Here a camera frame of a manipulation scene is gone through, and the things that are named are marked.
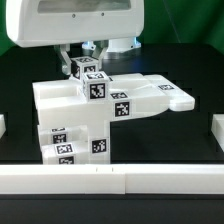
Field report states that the white front fence rail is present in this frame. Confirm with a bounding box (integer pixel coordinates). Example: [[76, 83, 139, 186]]
[[0, 164, 224, 194]]

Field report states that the white part at edge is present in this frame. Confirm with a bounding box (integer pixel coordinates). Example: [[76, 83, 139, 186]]
[[211, 114, 224, 152], [0, 114, 6, 139]]

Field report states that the white part at right edge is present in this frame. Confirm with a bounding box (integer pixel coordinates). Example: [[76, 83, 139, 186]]
[[211, 114, 224, 152]]

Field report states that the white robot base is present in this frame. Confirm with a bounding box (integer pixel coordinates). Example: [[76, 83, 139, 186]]
[[82, 37, 141, 60]]

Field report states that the white chair seat part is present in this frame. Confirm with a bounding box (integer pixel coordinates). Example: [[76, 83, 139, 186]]
[[78, 78, 112, 164]]

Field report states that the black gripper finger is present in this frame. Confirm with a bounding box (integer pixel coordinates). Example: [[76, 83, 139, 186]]
[[92, 40, 109, 62], [54, 44, 71, 75]]

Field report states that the white tagged cube nut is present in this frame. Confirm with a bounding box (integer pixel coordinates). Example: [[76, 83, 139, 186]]
[[71, 56, 99, 79]]

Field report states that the white chair back frame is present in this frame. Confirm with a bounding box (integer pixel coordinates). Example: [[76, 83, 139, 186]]
[[33, 72, 195, 129]]

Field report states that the white part at left edge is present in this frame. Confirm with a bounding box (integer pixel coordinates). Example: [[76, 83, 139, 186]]
[[0, 114, 6, 139]]

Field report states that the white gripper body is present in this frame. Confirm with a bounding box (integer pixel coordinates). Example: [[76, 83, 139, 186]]
[[6, 0, 144, 47]]

